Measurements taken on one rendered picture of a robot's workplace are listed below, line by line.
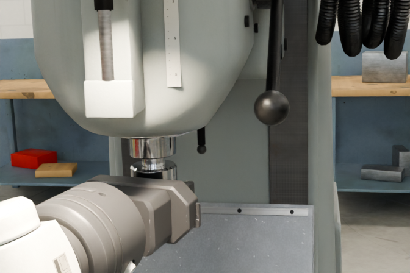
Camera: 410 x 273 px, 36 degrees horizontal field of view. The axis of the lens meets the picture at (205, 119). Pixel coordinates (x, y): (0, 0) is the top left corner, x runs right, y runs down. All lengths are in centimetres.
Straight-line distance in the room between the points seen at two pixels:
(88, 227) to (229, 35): 20
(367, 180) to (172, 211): 387
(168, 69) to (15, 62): 485
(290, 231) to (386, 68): 335
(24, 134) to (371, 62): 282
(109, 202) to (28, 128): 489
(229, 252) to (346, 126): 391
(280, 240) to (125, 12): 60
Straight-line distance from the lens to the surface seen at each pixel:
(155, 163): 64
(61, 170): 470
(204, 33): 53
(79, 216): 49
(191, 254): 103
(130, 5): 51
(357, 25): 81
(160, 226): 57
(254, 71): 72
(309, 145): 100
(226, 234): 103
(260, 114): 53
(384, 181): 441
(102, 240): 49
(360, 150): 494
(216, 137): 101
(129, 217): 53
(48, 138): 535
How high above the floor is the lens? 143
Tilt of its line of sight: 10 degrees down
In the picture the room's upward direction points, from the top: 2 degrees counter-clockwise
